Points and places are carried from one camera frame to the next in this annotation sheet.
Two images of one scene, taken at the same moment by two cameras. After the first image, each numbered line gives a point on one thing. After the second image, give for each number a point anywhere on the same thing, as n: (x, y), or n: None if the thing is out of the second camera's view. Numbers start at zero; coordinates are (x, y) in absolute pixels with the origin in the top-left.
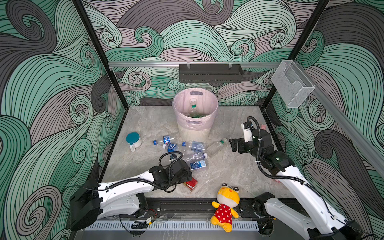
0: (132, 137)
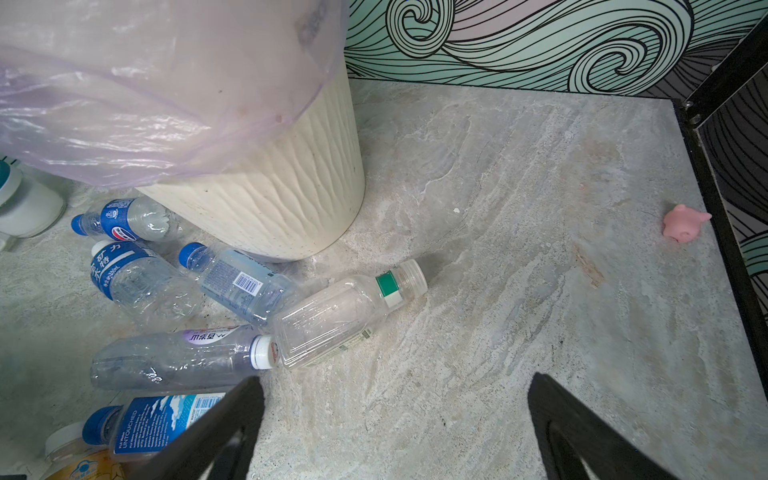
0: (29, 207)
